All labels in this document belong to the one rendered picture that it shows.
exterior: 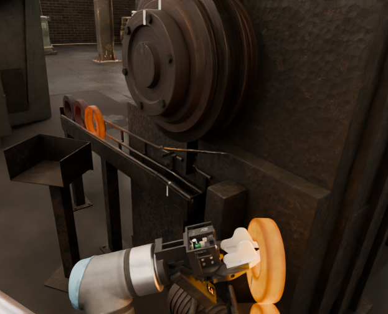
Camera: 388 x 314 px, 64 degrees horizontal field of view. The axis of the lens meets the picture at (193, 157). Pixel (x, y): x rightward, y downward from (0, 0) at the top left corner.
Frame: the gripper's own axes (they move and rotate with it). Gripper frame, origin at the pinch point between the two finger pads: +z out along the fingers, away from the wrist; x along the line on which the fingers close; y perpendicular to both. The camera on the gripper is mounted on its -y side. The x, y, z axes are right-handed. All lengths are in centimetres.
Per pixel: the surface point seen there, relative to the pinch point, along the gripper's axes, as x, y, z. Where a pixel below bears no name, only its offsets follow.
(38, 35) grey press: 309, 50, -148
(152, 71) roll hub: 39, 31, -15
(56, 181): 67, -6, -68
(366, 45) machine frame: 19.2, 29.1, 30.0
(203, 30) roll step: 35, 38, 0
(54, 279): 73, -60, -95
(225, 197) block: 26.8, -4.4, -4.3
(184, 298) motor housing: 17.2, -28.1, -22.2
